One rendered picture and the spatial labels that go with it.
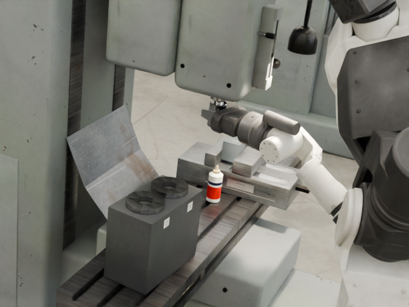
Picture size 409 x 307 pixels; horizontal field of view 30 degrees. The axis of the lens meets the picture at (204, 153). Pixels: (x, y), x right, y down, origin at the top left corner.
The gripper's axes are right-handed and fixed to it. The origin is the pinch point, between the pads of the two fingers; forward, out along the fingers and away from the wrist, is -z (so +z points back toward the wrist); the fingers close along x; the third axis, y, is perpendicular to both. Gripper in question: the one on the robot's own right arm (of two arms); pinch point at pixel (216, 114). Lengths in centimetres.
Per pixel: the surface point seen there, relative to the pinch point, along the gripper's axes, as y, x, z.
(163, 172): 122, -146, -158
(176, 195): 8.2, 30.5, 16.2
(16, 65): -8, 37, -38
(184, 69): -13.5, 11.6, -2.8
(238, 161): 16.7, -11.0, 0.7
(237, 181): 23.1, -11.3, 1.2
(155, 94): 121, -232, -256
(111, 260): 23, 45, 12
